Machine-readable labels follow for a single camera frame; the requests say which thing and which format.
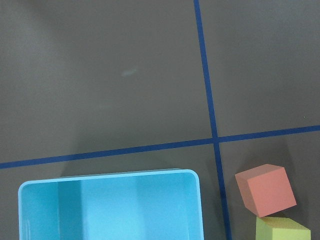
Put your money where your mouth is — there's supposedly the light blue plastic bin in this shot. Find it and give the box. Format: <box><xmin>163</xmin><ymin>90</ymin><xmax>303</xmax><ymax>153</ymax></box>
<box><xmin>18</xmin><ymin>168</ymin><xmax>204</xmax><ymax>240</ymax></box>

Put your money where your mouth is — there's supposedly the orange foam cube right side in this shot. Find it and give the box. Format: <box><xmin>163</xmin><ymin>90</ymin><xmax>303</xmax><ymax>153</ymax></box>
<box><xmin>234</xmin><ymin>164</ymin><xmax>297</xmax><ymax>218</ymax></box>

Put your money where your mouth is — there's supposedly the yellow foam cube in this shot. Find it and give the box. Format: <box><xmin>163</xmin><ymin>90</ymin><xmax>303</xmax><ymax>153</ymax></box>
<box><xmin>255</xmin><ymin>216</ymin><xmax>312</xmax><ymax>240</ymax></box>

